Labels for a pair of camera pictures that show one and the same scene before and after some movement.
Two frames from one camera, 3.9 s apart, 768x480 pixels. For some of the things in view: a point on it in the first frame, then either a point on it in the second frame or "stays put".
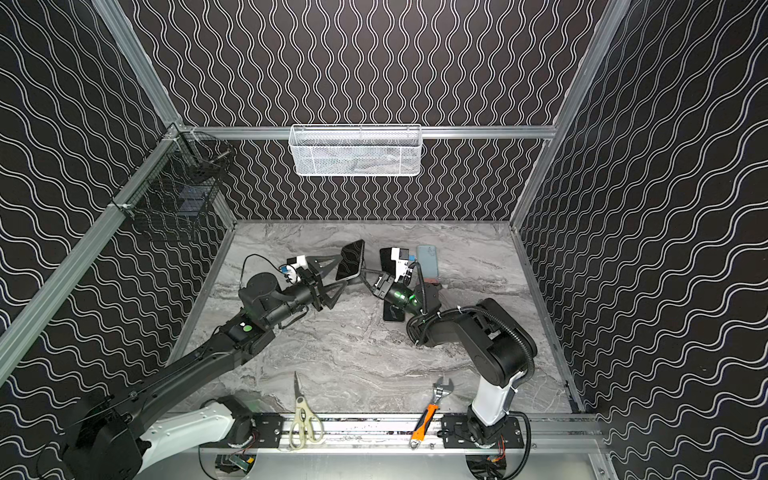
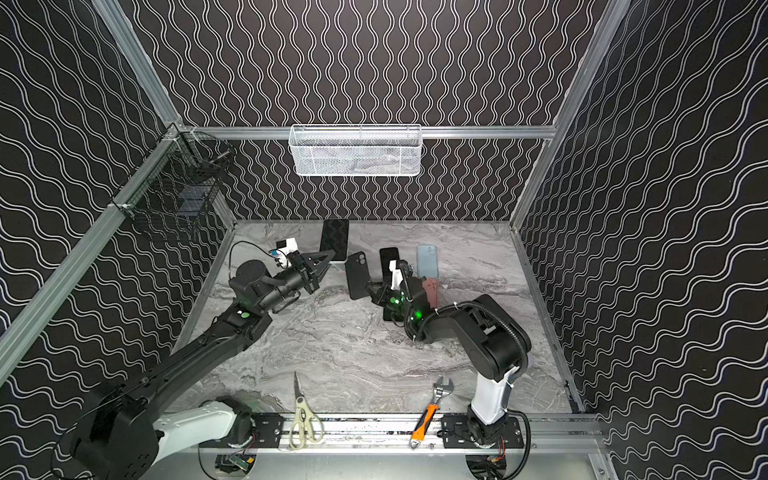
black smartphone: (351, 261) → (335, 237)
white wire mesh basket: (355, 150) stays put
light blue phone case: (426, 256) stays put
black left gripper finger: (323, 264) stays put
